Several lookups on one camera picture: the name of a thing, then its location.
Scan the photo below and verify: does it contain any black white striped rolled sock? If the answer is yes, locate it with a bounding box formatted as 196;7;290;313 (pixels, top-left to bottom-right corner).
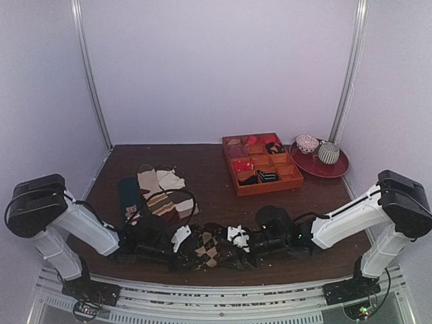
256;170;279;183

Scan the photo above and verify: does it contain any dotted white bowl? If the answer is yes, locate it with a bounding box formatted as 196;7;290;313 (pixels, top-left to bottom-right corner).
296;134;320;154

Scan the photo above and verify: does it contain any purple rolled sock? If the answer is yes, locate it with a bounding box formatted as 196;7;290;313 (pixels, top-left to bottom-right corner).
227;145;249;159

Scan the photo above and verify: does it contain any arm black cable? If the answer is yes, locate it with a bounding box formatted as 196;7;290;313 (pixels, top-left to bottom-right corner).
371;236;432;318
131;188;198;237

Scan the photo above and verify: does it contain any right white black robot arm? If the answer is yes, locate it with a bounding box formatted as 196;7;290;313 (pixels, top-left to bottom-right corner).
214;170;431;298

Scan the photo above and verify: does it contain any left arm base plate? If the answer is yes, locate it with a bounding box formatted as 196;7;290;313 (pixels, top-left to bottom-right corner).
61;276;121;306

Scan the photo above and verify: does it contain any aluminium front rail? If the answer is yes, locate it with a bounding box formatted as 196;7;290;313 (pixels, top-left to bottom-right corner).
33;265;412;324

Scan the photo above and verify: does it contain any red round plate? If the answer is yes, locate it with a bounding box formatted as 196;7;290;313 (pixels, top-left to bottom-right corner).
288;143;350;179

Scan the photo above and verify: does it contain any wooden compartment tray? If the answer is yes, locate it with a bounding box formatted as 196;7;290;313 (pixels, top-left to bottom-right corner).
222;132;304;196

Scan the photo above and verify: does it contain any striped beige brown sock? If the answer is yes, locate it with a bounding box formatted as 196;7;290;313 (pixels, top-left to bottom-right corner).
136;163;200;227

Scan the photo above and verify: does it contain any left aluminium frame post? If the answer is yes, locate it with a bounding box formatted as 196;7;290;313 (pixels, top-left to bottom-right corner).
70;0;113;151

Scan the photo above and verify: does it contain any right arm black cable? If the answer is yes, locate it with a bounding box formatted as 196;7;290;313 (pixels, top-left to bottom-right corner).
371;236;432;318

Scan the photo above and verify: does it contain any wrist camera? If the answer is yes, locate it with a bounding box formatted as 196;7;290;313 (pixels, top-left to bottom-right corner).
255;205;294;238
130;215;169;250

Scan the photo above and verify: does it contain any black red rolled sock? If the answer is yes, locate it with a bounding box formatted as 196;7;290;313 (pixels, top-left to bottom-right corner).
265;142;285;155

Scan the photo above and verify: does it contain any right aluminium frame post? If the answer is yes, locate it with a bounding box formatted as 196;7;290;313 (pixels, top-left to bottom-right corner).
329;0;369;143

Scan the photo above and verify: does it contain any striped white cup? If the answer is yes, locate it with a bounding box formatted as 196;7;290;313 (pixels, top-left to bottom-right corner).
318;141;340;165

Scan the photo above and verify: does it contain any aluminium frame post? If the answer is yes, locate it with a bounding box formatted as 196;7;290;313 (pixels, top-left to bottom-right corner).
329;0;369;143
70;0;113;151

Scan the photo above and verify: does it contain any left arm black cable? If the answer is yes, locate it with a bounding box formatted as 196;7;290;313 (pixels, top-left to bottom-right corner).
131;188;198;237

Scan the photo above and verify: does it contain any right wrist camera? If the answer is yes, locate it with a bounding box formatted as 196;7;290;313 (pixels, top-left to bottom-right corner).
255;205;294;238

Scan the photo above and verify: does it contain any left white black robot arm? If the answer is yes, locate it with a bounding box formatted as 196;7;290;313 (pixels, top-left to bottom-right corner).
4;173;198;300

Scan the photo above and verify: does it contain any dark teal cartoon sock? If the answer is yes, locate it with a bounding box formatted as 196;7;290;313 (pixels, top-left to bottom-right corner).
117;177;142;226

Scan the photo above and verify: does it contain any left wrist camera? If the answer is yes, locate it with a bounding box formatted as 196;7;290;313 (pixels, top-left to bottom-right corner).
130;215;169;250

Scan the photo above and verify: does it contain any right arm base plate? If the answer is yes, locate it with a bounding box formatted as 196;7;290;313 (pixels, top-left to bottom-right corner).
323;276;381;305

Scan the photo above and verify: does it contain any brown argyle sock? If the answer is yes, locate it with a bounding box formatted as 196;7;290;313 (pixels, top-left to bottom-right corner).
194;222;221;270

